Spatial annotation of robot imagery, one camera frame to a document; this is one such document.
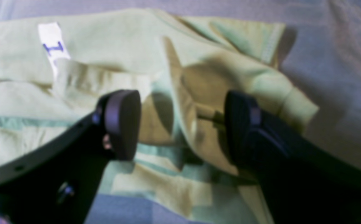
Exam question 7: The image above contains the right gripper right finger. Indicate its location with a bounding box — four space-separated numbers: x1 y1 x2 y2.
224 90 361 224

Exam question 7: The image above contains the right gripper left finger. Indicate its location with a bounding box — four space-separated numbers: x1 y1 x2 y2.
0 90 141 224

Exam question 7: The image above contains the light green T-shirt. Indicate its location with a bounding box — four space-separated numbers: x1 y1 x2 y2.
0 9 319 224

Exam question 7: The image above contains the sage green table cloth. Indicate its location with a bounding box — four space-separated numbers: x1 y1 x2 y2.
0 0 361 224

